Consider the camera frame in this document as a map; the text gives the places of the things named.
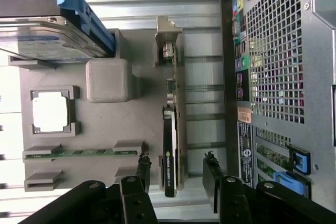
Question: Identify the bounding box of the silver CPU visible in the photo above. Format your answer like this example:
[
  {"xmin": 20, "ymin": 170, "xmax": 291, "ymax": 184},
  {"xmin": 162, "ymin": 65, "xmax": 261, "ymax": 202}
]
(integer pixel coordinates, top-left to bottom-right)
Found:
[{"xmin": 31, "ymin": 95, "xmax": 70, "ymax": 133}]

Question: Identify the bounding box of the grey parts rack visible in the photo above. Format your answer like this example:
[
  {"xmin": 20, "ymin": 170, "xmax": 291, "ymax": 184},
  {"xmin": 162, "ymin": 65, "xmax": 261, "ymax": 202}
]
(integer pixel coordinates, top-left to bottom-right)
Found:
[{"xmin": 7, "ymin": 28, "xmax": 190, "ymax": 193}]

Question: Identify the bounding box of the blue slot clip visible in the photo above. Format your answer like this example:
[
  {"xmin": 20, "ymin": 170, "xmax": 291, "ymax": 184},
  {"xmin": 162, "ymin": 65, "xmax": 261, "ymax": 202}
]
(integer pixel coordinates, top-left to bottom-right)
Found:
[
  {"xmin": 287, "ymin": 144, "xmax": 311, "ymax": 175},
  {"xmin": 272, "ymin": 170, "xmax": 310, "ymax": 199}
]

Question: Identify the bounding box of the black open PC case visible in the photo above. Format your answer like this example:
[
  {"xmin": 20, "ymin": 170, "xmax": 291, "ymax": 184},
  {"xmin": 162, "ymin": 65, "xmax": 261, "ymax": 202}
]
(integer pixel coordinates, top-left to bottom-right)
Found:
[{"xmin": 217, "ymin": 0, "xmax": 336, "ymax": 201}]

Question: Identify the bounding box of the hard disk with blue caddy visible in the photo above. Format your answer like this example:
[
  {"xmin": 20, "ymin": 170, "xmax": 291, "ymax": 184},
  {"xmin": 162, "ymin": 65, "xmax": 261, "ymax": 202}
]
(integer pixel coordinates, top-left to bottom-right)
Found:
[{"xmin": 0, "ymin": 0, "xmax": 116, "ymax": 61}]

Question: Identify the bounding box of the green RAM stick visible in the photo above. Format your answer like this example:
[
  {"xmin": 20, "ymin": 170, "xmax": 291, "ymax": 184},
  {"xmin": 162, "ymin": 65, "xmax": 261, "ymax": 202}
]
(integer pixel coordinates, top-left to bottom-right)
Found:
[{"xmin": 23, "ymin": 149, "xmax": 140, "ymax": 156}]

